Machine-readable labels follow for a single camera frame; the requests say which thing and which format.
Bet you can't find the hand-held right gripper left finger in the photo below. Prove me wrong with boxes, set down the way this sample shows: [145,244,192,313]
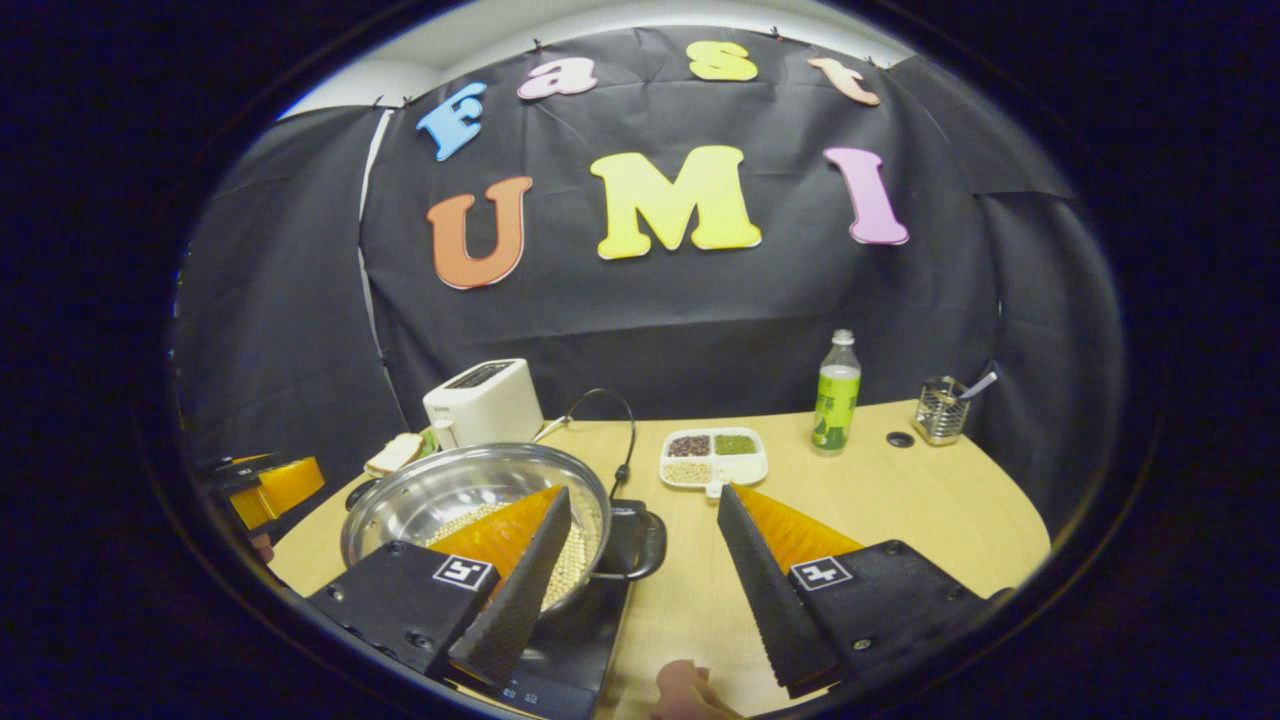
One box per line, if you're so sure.
[306,486,576,689]

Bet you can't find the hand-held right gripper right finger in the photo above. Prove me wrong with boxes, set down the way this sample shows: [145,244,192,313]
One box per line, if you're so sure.
[716,485,995,700]

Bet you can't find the stainless steel pot black handles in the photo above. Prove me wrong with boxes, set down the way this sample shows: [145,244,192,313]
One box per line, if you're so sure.
[340,443,669,616]

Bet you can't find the black induction cooktop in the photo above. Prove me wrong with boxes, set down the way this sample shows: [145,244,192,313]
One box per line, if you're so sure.
[445,498,651,720]

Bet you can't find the bread slice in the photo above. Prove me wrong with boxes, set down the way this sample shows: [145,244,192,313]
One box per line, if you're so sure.
[365,432,426,477]

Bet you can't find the pile of pale soybeans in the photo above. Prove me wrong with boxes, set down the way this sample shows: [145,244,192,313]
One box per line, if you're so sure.
[425,500,593,611]

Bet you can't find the green label drink bottle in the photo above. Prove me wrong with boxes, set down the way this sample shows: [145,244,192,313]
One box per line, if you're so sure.
[811,330,862,456]

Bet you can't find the white toaster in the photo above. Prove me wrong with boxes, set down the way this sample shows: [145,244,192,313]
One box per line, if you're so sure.
[423,359,544,451]

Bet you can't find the white divided dish of beans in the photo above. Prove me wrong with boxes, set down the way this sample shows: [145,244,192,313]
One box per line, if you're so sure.
[660,428,769,498]

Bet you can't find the metal spoon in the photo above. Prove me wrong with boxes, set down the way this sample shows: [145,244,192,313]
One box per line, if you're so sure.
[955,362,1001,406]

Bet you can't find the black backdrop cloth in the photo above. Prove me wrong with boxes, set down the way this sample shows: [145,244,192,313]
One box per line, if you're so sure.
[175,25,1126,541]

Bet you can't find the metal wire utensil holder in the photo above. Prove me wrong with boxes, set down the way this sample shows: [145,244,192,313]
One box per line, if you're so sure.
[912,376,971,446]

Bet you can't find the black power cable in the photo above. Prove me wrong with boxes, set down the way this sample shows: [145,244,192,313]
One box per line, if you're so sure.
[560,388,639,493]

